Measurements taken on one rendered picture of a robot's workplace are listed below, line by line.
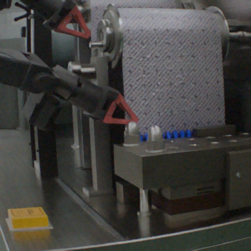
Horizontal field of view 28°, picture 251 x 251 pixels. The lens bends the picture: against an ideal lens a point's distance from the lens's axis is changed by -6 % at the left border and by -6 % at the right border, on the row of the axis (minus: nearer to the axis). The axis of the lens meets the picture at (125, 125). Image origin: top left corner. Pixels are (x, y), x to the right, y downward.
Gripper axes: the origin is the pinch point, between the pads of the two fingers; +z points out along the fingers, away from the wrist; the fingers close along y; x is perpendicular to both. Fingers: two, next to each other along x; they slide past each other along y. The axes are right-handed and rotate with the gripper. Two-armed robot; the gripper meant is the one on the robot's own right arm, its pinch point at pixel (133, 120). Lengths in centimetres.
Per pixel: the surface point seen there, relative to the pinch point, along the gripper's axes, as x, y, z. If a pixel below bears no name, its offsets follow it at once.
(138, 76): 8.4, 0.3, -3.4
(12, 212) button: -26.7, 9.6, -17.0
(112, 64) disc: 8.9, -5.2, -8.0
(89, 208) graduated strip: -20.2, 2.6, -1.1
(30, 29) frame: 14, -47, -24
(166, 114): 4.2, 0.2, 5.9
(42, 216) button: -24.1, 13.4, -12.2
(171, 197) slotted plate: -10.6, 18.9, 6.3
